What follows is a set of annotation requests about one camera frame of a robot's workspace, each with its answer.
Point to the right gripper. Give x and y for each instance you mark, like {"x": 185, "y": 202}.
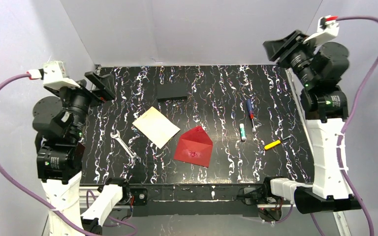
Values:
{"x": 286, "y": 47}

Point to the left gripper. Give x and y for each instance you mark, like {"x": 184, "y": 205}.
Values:
{"x": 95, "y": 88}

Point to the cream paper letter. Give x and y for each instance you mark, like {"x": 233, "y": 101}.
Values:
{"x": 156, "y": 127}

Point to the green white glue stick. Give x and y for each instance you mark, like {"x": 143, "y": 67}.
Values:
{"x": 242, "y": 132}

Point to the red envelope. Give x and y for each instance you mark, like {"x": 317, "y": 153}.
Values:
{"x": 194, "y": 147}

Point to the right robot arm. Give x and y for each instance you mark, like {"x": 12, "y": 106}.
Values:
{"x": 319, "y": 65}

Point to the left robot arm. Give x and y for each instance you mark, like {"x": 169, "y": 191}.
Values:
{"x": 59, "y": 121}

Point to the blue red screwdriver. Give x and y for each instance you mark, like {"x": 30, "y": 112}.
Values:
{"x": 251, "y": 114}

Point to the black rectangular block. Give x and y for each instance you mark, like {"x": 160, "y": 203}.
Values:
{"x": 171, "y": 91}

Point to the silver wrench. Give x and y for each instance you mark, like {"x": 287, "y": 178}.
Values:
{"x": 133, "y": 156}

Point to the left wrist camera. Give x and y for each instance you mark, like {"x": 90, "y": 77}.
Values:
{"x": 56, "y": 76}

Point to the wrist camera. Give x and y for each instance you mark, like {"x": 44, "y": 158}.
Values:
{"x": 56, "y": 76}
{"x": 327, "y": 30}

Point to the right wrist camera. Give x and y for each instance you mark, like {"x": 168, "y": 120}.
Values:
{"x": 327, "y": 30}

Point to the yellow handled screwdriver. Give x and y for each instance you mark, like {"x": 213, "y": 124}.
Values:
{"x": 276, "y": 143}

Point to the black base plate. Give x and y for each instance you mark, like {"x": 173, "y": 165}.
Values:
{"x": 201, "y": 199}

